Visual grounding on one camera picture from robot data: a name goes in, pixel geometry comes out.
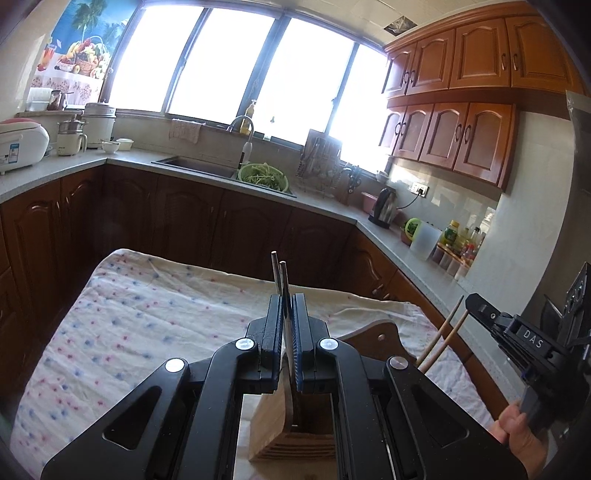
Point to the person's right hand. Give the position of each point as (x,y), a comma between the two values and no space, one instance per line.
(512,434)

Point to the wooden cutting board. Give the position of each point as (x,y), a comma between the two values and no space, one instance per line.
(323,141)

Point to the chrome kitchen faucet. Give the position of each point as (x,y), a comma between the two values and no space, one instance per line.
(247,150)

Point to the steel electric kettle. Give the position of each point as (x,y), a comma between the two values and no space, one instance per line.
(384,207)

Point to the large kitchen window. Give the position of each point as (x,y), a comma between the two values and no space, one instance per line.
(221,60)

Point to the white bowl on ledge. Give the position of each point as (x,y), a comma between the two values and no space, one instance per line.
(382,176)

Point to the red label sauce bottle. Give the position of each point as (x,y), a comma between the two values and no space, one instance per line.
(468,254)

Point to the green colander with vegetables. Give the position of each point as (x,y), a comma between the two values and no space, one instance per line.
(263,177)

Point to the large white electric cooker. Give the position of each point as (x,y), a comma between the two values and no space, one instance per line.
(99,124)

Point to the translucent plastic pitcher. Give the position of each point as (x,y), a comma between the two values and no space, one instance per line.
(425,242)

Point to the green plastic cup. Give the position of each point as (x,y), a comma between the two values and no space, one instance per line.
(411,228)

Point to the dark glass jar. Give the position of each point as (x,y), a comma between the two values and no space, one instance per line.
(57,100)

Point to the small white electric pot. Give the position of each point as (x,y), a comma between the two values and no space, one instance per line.
(69,141)

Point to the yellow dish soap bottle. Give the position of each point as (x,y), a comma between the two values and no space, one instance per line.
(250,117)

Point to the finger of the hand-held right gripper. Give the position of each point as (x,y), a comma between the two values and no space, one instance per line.
(480,308)

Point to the white pink rice cooker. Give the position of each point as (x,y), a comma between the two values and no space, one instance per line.
(23,143)

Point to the metal chopstick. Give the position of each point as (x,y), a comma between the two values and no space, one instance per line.
(275,272)
(284,277)

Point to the row of spice jars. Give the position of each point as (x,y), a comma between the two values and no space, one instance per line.
(448,263)

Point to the dark wooden lower cabinets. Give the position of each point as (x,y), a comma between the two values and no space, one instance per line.
(184,221)

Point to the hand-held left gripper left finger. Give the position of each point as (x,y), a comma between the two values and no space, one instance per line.
(276,332)

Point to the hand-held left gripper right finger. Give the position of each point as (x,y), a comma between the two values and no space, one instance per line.
(298,332)

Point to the wooden chopstick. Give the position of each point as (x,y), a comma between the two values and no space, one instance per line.
(441,331)
(446,341)

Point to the wooden upper cabinets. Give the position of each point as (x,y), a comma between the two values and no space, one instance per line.
(480,50)

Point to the white plastic container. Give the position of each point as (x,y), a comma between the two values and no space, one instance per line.
(39,99)

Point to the white dishcloth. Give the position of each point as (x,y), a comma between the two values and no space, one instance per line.
(184,130)

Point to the wall socket with plug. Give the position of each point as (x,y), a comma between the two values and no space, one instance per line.
(420,189)

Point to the steel kitchen sink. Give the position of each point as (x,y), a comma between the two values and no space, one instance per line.
(194,166)

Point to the dotted white tablecloth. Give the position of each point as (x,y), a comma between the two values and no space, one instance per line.
(138,332)

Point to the green label sauce bottle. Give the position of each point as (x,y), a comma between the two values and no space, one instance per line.
(450,235)

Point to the pink plastic box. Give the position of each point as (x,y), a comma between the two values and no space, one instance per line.
(371,203)

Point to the knife block with scissors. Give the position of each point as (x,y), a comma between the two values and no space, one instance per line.
(351,184)

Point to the wooden utensil holder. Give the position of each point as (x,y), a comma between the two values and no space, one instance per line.
(268,434)

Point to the tropical fruit wall poster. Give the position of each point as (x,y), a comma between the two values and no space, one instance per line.
(87,46)

